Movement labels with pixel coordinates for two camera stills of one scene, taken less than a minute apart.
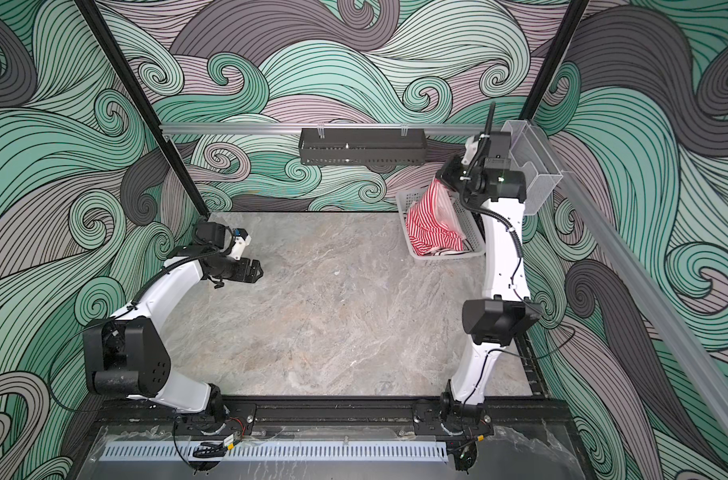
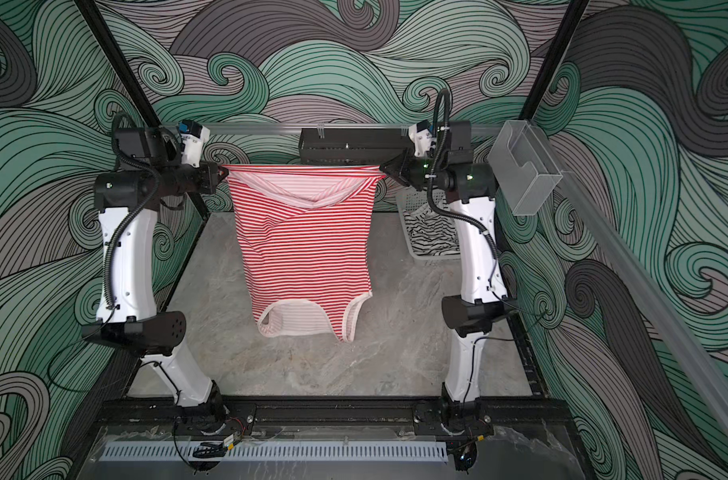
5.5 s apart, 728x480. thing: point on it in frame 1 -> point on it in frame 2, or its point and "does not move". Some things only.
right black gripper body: x=464 y=178 -> x=417 y=170
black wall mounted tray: x=362 y=149 does not move
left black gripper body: x=237 y=270 -> x=198 y=181
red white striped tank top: x=434 y=223 -> x=306 y=231
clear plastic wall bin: x=532 y=156 does not move
